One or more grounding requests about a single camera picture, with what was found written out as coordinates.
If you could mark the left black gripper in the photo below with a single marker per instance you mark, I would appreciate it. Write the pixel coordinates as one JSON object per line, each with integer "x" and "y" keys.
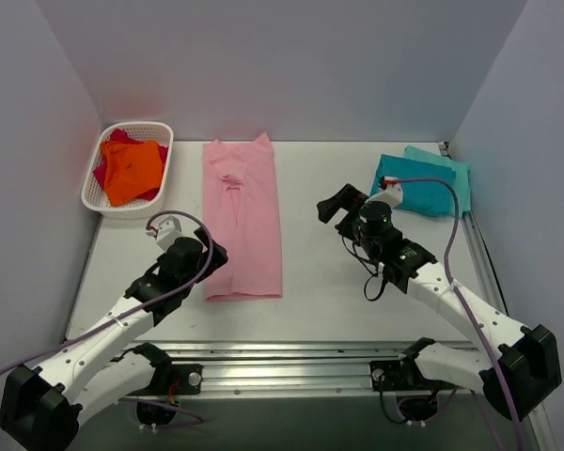
{"x": 211, "y": 249}

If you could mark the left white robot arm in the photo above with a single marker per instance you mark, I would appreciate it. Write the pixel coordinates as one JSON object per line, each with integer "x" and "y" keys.
{"x": 43, "y": 407}

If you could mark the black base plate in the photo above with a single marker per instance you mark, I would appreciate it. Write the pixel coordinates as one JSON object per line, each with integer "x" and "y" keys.
{"x": 394, "y": 375}
{"x": 173, "y": 380}

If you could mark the folded light green t-shirt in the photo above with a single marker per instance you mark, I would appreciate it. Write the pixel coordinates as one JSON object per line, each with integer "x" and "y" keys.
{"x": 462, "y": 170}

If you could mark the orange t-shirt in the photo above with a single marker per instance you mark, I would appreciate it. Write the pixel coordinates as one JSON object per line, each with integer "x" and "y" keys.
{"x": 131, "y": 170}

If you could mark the pink t-shirt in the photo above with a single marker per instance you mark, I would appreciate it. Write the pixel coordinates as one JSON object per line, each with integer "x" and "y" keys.
{"x": 241, "y": 210}

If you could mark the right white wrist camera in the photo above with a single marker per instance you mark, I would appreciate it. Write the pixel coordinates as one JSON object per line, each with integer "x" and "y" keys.
{"x": 389, "y": 191}

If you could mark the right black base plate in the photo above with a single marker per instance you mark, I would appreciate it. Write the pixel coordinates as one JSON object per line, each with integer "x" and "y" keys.
{"x": 394, "y": 375}

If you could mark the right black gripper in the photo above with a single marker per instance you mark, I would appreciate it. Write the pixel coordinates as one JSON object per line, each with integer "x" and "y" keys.
{"x": 351, "y": 218}

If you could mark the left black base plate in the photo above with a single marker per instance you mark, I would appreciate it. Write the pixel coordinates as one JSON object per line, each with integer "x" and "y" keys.
{"x": 173, "y": 380}

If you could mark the aluminium rail frame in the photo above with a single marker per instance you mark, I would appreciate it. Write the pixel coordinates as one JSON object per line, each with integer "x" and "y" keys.
{"x": 292, "y": 373}

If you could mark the white perforated plastic basket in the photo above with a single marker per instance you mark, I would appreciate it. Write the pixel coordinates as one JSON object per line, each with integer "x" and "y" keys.
{"x": 95, "y": 199}

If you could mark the magenta t-shirt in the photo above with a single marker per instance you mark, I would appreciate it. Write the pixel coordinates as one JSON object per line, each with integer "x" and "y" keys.
{"x": 121, "y": 136}

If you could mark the folded teal t-shirt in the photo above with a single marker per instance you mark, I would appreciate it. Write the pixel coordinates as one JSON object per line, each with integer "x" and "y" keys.
{"x": 425, "y": 197}

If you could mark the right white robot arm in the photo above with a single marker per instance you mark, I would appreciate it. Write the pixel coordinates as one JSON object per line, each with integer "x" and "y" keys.
{"x": 514, "y": 366}

